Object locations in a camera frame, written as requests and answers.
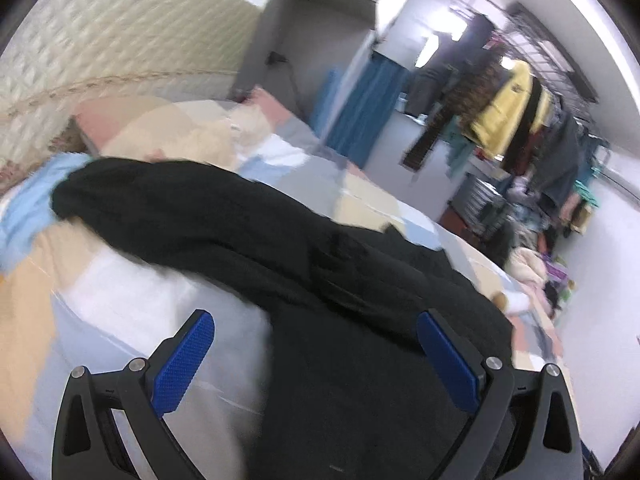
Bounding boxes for light blue cloth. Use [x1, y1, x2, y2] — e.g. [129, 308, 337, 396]
[0, 153, 92, 271]

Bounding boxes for metal clothes rack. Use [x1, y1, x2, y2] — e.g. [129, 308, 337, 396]
[450, 0, 613, 181]

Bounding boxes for blue curtain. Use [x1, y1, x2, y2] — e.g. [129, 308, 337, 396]
[322, 52, 416, 168]

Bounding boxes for patchwork bed sheet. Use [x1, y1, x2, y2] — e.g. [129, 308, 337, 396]
[0, 95, 583, 480]

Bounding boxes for quilted cream headboard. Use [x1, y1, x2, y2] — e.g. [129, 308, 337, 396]
[0, 0, 266, 196]

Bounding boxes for pink pillow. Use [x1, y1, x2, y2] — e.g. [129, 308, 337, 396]
[72, 97, 166, 157]

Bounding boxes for black garment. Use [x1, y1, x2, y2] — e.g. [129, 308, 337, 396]
[51, 157, 516, 480]

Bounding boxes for patterned brown hanging garment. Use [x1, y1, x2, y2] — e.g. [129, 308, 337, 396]
[400, 60, 506, 171]

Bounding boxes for yellow hanging garment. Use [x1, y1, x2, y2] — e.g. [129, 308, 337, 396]
[472, 60, 543, 158]

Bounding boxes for pile of clothes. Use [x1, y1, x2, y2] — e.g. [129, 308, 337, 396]
[480, 195, 576, 321]

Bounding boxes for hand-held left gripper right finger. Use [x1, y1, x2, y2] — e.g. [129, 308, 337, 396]
[416, 309, 585, 480]

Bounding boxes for grey hanging garment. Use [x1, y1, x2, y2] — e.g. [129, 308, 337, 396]
[530, 110, 588, 208]

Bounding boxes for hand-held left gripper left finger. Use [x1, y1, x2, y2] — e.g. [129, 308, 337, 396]
[51, 309, 216, 480]

